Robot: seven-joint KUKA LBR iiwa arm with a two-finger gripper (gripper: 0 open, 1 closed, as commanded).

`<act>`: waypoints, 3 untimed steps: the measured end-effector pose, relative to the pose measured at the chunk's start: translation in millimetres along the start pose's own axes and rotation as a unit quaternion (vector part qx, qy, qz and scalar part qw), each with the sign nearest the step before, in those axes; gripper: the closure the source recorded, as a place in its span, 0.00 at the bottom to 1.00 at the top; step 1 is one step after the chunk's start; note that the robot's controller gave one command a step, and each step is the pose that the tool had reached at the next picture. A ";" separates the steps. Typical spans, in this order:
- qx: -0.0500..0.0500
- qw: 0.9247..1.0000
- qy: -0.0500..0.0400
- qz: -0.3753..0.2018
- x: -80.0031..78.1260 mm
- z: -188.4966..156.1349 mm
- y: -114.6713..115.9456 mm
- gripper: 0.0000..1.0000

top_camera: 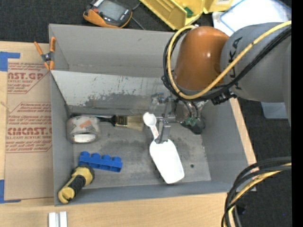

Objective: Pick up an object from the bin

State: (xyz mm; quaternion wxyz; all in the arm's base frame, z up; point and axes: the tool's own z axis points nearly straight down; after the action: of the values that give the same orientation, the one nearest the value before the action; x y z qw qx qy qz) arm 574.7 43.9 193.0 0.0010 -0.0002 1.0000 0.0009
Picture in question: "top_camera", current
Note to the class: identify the blue toy building brick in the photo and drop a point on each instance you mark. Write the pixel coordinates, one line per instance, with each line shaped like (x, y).
(100, 162)

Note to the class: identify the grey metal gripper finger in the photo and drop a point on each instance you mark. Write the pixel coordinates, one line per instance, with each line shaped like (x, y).
(164, 132)
(158, 98)

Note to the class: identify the brown cardboard board red print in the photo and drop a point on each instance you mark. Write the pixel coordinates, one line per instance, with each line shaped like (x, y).
(28, 169)

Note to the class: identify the clear packing tape roll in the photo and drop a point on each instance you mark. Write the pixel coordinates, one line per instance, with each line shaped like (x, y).
(81, 128)

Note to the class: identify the white plastic scoop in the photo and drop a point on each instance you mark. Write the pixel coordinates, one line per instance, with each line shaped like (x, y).
(166, 161)

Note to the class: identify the grey metal bin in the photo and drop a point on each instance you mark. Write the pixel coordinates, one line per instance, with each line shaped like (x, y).
(132, 155)

